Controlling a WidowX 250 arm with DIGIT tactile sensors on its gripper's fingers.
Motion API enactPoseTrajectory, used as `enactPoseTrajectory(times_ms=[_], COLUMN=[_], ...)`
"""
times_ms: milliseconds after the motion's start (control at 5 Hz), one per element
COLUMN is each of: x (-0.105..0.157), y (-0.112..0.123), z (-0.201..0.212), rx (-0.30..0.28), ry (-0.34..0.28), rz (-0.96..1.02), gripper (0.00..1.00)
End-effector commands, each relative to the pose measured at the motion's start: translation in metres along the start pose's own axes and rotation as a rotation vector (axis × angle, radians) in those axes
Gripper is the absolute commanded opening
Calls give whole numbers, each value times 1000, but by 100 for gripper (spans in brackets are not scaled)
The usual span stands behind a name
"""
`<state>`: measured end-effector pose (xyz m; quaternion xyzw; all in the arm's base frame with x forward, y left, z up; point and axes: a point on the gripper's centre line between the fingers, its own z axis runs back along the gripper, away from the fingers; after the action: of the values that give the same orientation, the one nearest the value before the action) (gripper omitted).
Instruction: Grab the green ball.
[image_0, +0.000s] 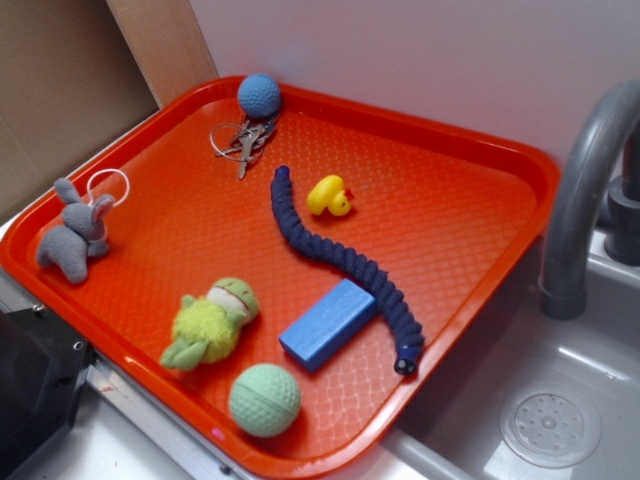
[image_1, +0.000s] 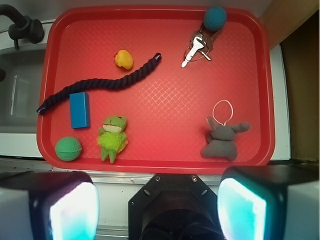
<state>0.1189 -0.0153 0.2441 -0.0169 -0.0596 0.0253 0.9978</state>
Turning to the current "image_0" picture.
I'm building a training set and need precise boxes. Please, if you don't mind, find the green foam ball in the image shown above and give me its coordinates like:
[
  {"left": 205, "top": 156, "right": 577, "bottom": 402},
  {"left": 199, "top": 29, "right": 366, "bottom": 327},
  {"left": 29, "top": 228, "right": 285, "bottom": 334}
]
[{"left": 229, "top": 363, "right": 301, "bottom": 438}]

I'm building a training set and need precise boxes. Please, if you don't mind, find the blue foam ball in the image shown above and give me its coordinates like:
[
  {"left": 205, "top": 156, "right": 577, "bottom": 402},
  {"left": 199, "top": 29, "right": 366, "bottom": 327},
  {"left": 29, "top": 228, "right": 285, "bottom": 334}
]
[{"left": 237, "top": 74, "right": 282, "bottom": 119}]

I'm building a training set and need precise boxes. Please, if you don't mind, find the yellow rubber duck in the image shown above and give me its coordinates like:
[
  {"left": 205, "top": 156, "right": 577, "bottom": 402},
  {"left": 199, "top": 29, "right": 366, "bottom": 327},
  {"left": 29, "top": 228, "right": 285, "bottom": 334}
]
[{"left": 307, "top": 174, "right": 354, "bottom": 217}]

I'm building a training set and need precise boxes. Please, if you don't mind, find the orange plastic tray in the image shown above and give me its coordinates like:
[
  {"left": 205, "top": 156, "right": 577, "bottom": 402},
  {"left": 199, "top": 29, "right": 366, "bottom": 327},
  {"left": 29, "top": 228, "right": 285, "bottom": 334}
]
[{"left": 1, "top": 77, "right": 559, "bottom": 479}]

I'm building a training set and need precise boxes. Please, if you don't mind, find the blue wooden block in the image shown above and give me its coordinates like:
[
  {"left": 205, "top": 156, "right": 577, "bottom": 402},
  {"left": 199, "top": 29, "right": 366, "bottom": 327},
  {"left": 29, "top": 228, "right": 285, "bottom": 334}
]
[{"left": 278, "top": 279, "right": 377, "bottom": 373}]

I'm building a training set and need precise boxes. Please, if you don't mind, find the navy blue plush snake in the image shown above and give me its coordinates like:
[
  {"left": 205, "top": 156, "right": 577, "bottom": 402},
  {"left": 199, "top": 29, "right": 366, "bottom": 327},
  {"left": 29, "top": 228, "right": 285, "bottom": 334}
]
[{"left": 270, "top": 166, "right": 425, "bottom": 376}]

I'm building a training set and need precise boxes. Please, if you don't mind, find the green plush toy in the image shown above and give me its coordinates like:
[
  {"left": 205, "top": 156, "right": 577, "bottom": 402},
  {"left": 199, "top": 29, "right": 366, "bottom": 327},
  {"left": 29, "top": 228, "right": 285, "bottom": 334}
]
[{"left": 160, "top": 277, "right": 260, "bottom": 371}]

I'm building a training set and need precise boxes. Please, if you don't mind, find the grey plush elephant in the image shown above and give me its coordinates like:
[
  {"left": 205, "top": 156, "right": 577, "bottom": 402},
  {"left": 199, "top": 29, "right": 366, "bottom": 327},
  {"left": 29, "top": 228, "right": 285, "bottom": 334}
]
[{"left": 35, "top": 169, "right": 130, "bottom": 285}]

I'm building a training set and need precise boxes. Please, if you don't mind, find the grey sink faucet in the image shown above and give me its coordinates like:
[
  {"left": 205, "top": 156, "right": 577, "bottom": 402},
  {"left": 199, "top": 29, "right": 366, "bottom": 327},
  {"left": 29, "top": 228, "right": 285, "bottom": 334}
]
[{"left": 539, "top": 80, "right": 639, "bottom": 320}]

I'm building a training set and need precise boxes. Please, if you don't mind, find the wooden board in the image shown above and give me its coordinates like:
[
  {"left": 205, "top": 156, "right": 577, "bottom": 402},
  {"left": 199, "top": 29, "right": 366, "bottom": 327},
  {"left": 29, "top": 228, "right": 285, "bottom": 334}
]
[{"left": 107, "top": 0, "right": 219, "bottom": 108}]

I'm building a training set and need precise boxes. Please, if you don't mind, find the grey sink basin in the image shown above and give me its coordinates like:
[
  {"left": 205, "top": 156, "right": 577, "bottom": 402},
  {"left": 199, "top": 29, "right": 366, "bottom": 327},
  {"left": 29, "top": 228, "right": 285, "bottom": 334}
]
[{"left": 384, "top": 219, "right": 640, "bottom": 480}]

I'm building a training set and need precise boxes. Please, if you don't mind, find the sink drain strainer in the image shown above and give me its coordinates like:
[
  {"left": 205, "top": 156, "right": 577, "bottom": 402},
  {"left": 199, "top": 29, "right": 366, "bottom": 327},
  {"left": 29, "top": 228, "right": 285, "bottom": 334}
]
[{"left": 499, "top": 382, "right": 601, "bottom": 469}]

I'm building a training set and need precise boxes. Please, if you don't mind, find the black box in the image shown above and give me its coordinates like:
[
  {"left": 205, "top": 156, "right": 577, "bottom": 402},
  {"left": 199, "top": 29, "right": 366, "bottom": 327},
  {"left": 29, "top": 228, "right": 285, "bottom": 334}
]
[{"left": 1, "top": 305, "right": 93, "bottom": 479}]

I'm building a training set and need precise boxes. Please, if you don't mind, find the metal key ring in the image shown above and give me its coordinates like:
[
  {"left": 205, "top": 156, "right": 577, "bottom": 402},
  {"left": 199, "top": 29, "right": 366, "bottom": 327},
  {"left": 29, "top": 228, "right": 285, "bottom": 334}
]
[{"left": 209, "top": 112, "right": 281, "bottom": 181}]

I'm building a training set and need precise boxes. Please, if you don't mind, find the black faucet handle base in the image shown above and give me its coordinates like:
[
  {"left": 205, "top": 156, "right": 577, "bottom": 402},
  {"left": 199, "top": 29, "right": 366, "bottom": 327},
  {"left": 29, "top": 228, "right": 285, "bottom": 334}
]
[{"left": 604, "top": 125, "right": 639, "bottom": 266}]

